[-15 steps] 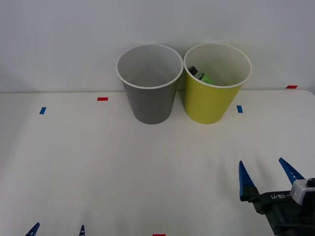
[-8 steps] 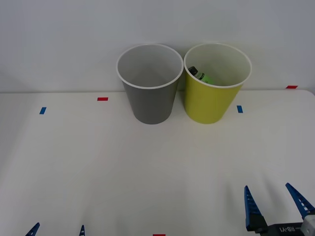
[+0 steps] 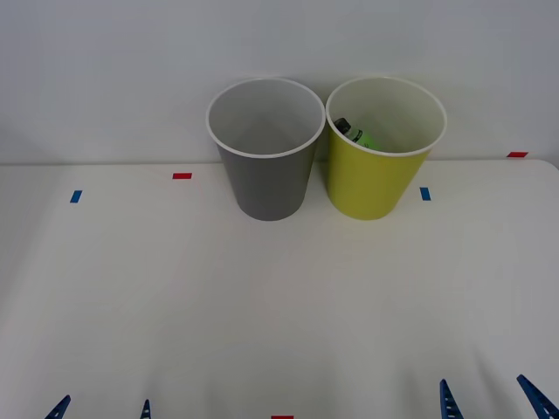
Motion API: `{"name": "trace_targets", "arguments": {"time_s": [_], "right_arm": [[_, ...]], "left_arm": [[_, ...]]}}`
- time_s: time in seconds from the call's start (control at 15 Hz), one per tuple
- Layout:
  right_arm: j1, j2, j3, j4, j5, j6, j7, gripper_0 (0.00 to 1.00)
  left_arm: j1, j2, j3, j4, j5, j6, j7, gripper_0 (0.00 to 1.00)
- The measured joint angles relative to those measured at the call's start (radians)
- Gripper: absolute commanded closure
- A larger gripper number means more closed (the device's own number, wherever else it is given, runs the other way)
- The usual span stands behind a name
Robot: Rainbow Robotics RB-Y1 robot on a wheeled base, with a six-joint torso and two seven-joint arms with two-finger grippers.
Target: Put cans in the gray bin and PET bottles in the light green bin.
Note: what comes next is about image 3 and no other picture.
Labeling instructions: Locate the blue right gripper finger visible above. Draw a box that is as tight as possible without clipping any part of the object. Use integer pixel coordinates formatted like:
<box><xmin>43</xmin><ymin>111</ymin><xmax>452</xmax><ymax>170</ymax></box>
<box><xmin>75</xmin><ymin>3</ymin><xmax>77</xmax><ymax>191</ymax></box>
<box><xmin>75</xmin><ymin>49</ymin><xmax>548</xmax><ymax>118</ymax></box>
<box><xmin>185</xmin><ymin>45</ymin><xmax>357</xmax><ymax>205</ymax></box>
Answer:
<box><xmin>515</xmin><ymin>374</ymin><xmax>559</xmax><ymax>419</ymax></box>
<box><xmin>438</xmin><ymin>378</ymin><xmax>463</xmax><ymax>419</ymax></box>

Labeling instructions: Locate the green plastic bottle black cap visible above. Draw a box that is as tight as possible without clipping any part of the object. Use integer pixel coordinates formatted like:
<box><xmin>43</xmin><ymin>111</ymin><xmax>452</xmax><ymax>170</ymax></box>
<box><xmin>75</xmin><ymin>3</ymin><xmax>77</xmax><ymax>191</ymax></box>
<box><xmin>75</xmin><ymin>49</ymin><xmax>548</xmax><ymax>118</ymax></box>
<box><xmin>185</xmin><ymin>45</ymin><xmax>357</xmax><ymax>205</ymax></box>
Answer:
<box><xmin>333</xmin><ymin>116</ymin><xmax>377</xmax><ymax>150</ymax></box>

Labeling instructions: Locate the yellow-green plastic bin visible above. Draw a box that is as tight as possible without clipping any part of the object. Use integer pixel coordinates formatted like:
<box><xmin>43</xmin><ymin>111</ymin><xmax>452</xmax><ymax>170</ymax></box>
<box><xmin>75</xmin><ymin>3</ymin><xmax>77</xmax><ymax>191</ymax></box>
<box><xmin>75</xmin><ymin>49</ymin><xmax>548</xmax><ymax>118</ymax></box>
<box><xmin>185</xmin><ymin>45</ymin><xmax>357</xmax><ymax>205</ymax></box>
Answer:
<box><xmin>325</xmin><ymin>75</ymin><xmax>448</xmax><ymax>221</ymax></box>

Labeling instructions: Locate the grey plastic bin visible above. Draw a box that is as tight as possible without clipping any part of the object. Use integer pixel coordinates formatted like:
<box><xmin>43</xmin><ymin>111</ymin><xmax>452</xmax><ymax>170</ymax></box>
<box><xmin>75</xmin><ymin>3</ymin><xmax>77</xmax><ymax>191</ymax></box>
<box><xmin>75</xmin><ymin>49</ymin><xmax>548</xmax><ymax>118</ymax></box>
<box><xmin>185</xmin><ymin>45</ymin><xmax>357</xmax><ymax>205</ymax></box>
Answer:
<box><xmin>205</xmin><ymin>77</ymin><xmax>327</xmax><ymax>222</ymax></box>

